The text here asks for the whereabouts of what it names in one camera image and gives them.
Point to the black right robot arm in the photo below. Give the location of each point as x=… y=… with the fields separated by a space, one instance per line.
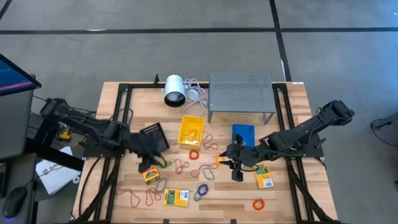
x=304 y=130

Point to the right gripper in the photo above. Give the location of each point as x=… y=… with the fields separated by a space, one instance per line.
x=237 y=175

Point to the yellow plastic basket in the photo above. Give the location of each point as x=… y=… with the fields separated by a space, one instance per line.
x=199 y=123

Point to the yellow rubber band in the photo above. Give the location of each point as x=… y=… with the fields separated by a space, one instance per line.
x=186 y=140
x=189 y=133

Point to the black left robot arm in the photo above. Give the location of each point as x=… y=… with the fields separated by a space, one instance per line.
x=93 y=130

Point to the small yellow tool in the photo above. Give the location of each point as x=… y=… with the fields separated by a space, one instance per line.
x=65 y=135

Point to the grey perforated metal stand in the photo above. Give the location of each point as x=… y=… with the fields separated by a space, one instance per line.
x=242 y=93

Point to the small yellow green crayon box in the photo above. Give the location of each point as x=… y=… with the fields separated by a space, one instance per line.
x=150 y=175

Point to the black plastic basket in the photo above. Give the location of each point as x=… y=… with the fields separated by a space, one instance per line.
x=157 y=137

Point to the black computer monitor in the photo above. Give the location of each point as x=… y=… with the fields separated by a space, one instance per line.
x=12 y=77

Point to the black side desk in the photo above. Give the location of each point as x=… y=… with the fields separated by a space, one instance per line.
x=18 y=174

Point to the blue rubber band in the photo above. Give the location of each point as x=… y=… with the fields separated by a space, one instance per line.
x=203 y=172
x=157 y=186
x=195 y=197

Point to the blue plastic basket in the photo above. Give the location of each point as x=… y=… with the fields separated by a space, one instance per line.
x=250 y=133

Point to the white paper booklet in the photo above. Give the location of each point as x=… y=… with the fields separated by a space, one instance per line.
x=56 y=177

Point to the white spot lamp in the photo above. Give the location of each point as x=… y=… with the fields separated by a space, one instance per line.
x=174 y=85

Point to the yellow carded crayon pack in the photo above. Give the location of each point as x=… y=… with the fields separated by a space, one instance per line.
x=264 y=180
x=178 y=200

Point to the black computer mouse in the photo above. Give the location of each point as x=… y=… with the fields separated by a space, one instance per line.
x=14 y=202

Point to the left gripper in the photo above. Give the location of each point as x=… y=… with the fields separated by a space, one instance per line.
x=141 y=147

